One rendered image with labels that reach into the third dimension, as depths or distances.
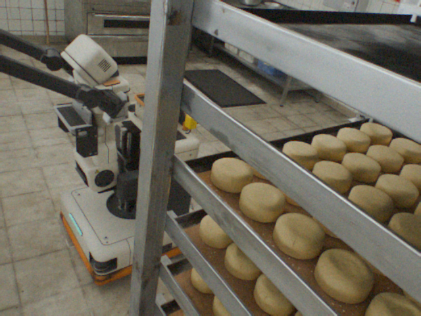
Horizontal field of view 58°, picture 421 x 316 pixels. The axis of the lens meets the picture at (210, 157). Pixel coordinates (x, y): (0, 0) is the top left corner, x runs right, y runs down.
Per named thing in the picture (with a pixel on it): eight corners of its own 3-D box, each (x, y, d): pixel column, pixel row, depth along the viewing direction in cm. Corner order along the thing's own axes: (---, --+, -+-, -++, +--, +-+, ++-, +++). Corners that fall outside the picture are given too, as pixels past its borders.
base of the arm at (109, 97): (125, 103, 155) (114, 91, 163) (111, 93, 149) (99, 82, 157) (114, 120, 156) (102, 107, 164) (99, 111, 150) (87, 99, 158)
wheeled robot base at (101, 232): (152, 191, 278) (154, 163, 265) (200, 248, 237) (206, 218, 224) (58, 218, 240) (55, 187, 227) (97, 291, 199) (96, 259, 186)
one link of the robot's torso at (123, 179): (120, 177, 221) (122, 140, 208) (143, 205, 203) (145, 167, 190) (74, 188, 206) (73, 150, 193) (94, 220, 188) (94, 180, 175)
